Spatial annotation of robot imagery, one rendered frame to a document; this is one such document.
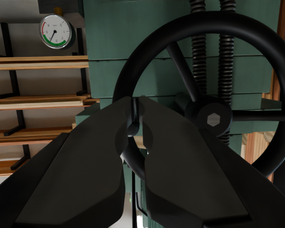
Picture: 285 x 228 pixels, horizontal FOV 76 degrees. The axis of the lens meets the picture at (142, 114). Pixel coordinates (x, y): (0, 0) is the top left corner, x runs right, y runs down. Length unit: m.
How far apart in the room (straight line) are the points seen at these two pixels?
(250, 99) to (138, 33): 0.31
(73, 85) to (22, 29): 1.00
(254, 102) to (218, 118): 0.27
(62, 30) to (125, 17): 0.14
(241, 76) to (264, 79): 0.06
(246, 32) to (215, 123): 0.13
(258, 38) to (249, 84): 0.23
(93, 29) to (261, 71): 0.40
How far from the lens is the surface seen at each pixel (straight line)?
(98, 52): 0.46
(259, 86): 0.53
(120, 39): 0.45
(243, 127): 0.42
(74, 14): 0.45
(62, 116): 3.14
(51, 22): 0.43
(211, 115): 0.27
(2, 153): 3.73
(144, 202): 1.00
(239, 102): 0.51
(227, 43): 0.35
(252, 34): 0.30
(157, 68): 0.45
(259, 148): 2.21
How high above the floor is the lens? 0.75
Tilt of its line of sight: 12 degrees up
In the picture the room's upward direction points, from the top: 178 degrees clockwise
